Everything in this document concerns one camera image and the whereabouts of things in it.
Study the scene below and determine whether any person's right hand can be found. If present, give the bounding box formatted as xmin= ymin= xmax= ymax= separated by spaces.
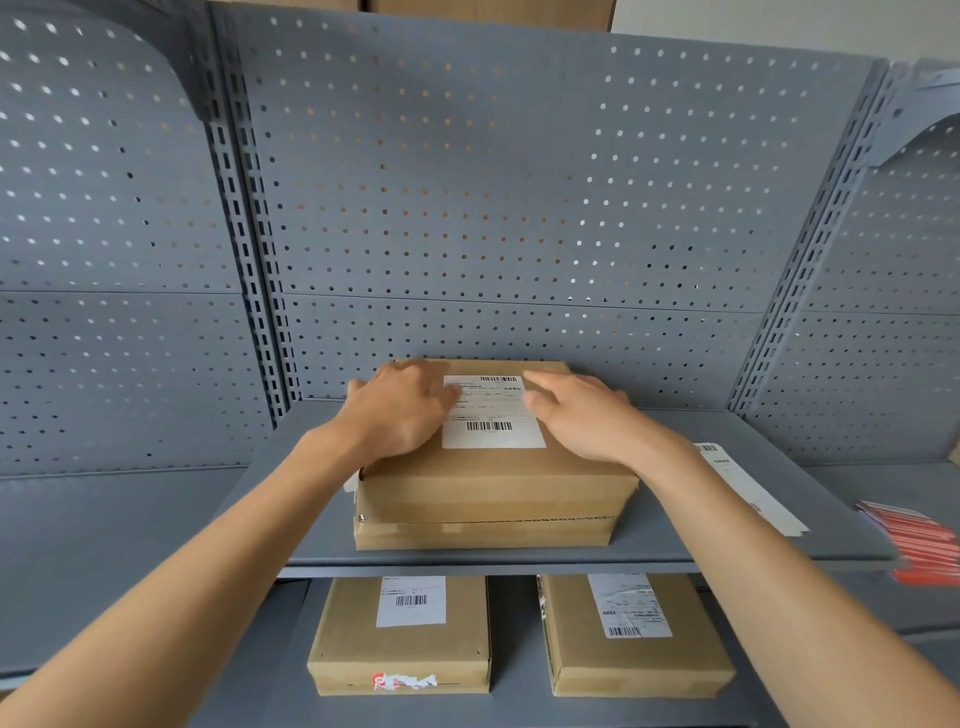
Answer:
xmin=522 ymin=369 xmax=680 ymax=468

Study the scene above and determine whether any person's left hand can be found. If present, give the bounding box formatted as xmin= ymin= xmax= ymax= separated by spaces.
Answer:
xmin=339 ymin=359 xmax=464 ymax=472

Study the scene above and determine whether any cardboard box with large label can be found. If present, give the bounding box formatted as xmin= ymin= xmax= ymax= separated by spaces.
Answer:
xmin=352 ymin=360 xmax=641 ymax=526

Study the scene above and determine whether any person's right forearm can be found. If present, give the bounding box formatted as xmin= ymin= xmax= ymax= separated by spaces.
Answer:
xmin=637 ymin=427 xmax=960 ymax=728

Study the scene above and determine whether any person's left forearm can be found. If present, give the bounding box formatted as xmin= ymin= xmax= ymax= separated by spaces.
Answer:
xmin=0 ymin=420 xmax=376 ymax=728

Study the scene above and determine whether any flat cardboard box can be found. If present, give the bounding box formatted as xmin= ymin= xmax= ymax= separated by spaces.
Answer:
xmin=352 ymin=511 xmax=620 ymax=552

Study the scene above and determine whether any grey slotted shelf upright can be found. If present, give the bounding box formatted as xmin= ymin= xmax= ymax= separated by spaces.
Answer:
xmin=204 ymin=0 xmax=303 ymax=420
xmin=726 ymin=60 xmax=897 ymax=415

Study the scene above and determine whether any grey perforated back panel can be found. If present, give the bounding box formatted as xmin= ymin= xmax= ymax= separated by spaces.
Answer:
xmin=0 ymin=15 xmax=275 ymax=478
xmin=738 ymin=112 xmax=960 ymax=468
xmin=225 ymin=3 xmax=886 ymax=412

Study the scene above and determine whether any flat white labelled parcel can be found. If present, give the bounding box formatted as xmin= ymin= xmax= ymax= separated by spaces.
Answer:
xmin=691 ymin=442 xmax=812 ymax=539

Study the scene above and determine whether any grey metal shelf board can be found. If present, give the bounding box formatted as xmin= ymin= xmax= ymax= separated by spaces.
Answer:
xmin=187 ymin=576 xmax=789 ymax=728
xmin=0 ymin=465 xmax=252 ymax=691
xmin=213 ymin=397 xmax=901 ymax=580
xmin=802 ymin=459 xmax=960 ymax=646

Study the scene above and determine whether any cardboard box with crinkled label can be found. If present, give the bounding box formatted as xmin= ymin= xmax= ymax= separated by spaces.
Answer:
xmin=536 ymin=573 xmax=738 ymax=699

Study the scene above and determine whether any cardboard box with red sticker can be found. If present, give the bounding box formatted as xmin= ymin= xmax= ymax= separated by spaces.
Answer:
xmin=306 ymin=576 xmax=494 ymax=698

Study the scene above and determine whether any brown wooden cabinet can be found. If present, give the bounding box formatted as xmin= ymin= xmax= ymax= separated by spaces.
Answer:
xmin=225 ymin=0 xmax=618 ymax=33

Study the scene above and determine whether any stack of red packets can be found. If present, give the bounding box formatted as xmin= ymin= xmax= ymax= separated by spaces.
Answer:
xmin=855 ymin=498 xmax=960 ymax=588

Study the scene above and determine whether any grey curved shelf bracket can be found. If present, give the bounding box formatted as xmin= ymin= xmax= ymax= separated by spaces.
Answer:
xmin=870 ymin=58 xmax=960 ymax=170

